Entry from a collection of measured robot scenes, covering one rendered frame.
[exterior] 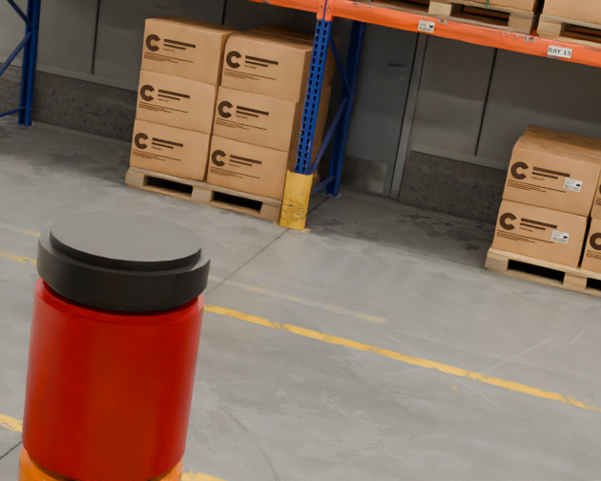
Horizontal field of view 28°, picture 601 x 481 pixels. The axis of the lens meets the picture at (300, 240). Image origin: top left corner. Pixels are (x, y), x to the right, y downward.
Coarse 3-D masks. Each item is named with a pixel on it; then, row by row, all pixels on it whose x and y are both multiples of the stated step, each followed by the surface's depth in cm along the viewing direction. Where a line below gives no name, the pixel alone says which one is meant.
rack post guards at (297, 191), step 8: (288, 176) 826; (296, 176) 824; (304, 176) 822; (312, 176) 829; (288, 184) 828; (296, 184) 826; (304, 184) 824; (288, 192) 829; (296, 192) 827; (304, 192) 826; (288, 200) 831; (296, 200) 829; (304, 200) 829; (288, 208) 832; (296, 208) 830; (304, 208) 831; (280, 216) 837; (288, 216) 833; (296, 216) 832; (304, 216) 834; (280, 224) 838; (288, 224) 835; (296, 224) 833; (304, 224) 840
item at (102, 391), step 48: (48, 288) 34; (48, 336) 34; (96, 336) 33; (144, 336) 33; (192, 336) 35; (48, 384) 34; (96, 384) 34; (144, 384) 34; (192, 384) 36; (48, 432) 34; (96, 432) 34; (144, 432) 34; (96, 480) 34; (144, 480) 35
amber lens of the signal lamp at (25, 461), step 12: (24, 456) 36; (24, 468) 36; (36, 468) 35; (180, 468) 37; (24, 480) 36; (36, 480) 35; (48, 480) 35; (60, 480) 35; (72, 480) 35; (156, 480) 36; (168, 480) 36; (180, 480) 37
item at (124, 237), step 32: (64, 224) 35; (96, 224) 35; (128, 224) 36; (160, 224) 36; (64, 256) 33; (96, 256) 33; (128, 256) 33; (160, 256) 34; (192, 256) 34; (64, 288) 33; (96, 288) 33; (128, 288) 33; (160, 288) 33; (192, 288) 34
